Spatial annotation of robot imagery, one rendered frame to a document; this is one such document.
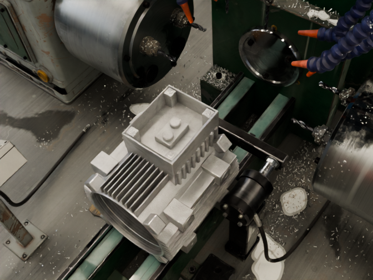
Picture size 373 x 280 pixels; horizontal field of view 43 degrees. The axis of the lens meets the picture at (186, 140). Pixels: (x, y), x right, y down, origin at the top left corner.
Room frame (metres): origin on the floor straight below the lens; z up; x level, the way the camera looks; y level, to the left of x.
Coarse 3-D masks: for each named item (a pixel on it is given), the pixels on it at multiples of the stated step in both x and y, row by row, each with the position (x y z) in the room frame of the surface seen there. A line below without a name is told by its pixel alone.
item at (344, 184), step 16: (368, 80) 0.47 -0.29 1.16; (352, 96) 0.51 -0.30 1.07; (368, 96) 0.44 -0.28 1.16; (352, 112) 0.42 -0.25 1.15; (368, 112) 0.41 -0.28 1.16; (304, 128) 0.47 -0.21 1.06; (320, 128) 0.45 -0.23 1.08; (336, 128) 0.41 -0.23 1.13; (352, 128) 0.40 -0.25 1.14; (368, 128) 0.39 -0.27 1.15; (336, 144) 0.39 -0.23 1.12; (352, 144) 0.38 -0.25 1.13; (368, 144) 0.37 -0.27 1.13; (320, 160) 0.38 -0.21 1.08; (336, 160) 0.37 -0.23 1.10; (352, 160) 0.36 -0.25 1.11; (368, 160) 0.35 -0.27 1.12; (320, 176) 0.37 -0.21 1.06; (336, 176) 0.36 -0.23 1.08; (352, 176) 0.35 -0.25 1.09; (368, 176) 0.34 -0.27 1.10; (320, 192) 0.36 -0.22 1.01; (336, 192) 0.35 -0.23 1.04; (352, 192) 0.33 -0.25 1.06; (368, 192) 0.32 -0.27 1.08; (352, 208) 0.32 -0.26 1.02; (368, 208) 0.31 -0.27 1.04
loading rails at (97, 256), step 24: (240, 72) 0.73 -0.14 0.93; (240, 96) 0.67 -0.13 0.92; (240, 120) 0.66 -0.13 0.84; (264, 120) 0.59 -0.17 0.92; (288, 120) 0.62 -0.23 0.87; (240, 168) 0.48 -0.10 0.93; (216, 216) 0.41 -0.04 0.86; (96, 240) 0.36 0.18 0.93; (120, 240) 0.36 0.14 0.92; (72, 264) 0.32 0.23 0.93; (96, 264) 0.32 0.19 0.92; (120, 264) 0.34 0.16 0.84; (144, 264) 0.31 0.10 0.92; (168, 264) 0.30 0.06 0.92; (192, 264) 0.33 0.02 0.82
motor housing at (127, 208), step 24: (120, 144) 0.47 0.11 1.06; (120, 168) 0.40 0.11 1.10; (144, 168) 0.39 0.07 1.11; (192, 168) 0.40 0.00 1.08; (96, 192) 0.37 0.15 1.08; (120, 192) 0.35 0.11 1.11; (144, 192) 0.35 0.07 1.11; (168, 192) 0.36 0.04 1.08; (192, 192) 0.36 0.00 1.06; (216, 192) 0.38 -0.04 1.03; (120, 216) 0.39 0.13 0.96; (144, 216) 0.32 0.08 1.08; (144, 240) 0.34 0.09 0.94; (168, 240) 0.29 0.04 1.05
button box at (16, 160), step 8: (0, 144) 0.49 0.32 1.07; (8, 144) 0.48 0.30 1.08; (0, 152) 0.47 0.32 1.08; (8, 152) 0.47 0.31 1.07; (16, 152) 0.48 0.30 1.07; (0, 160) 0.46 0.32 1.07; (8, 160) 0.46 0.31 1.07; (16, 160) 0.46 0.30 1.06; (24, 160) 0.47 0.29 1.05; (0, 168) 0.45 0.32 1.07; (8, 168) 0.45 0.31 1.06; (16, 168) 0.45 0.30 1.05; (0, 176) 0.44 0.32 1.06; (8, 176) 0.44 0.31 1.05; (0, 184) 0.42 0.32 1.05
